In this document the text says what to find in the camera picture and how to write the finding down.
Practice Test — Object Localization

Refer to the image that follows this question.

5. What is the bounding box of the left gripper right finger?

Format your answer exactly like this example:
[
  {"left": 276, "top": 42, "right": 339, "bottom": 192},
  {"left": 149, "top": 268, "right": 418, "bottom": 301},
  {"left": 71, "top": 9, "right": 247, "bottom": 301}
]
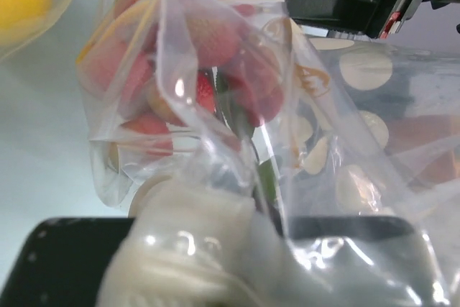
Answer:
[{"left": 290, "top": 216, "right": 415, "bottom": 242}]

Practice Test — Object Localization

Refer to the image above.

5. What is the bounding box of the polka dot strawberry bag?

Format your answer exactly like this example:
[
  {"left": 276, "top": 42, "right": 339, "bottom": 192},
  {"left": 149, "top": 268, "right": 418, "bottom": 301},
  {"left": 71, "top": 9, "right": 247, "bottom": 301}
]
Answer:
[{"left": 76, "top": 0, "right": 459, "bottom": 306}]

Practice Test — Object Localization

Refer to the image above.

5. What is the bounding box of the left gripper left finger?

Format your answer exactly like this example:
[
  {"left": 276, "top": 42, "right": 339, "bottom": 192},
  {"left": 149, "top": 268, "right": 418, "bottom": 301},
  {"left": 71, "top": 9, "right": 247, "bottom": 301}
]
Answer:
[{"left": 6, "top": 218, "right": 134, "bottom": 307}]

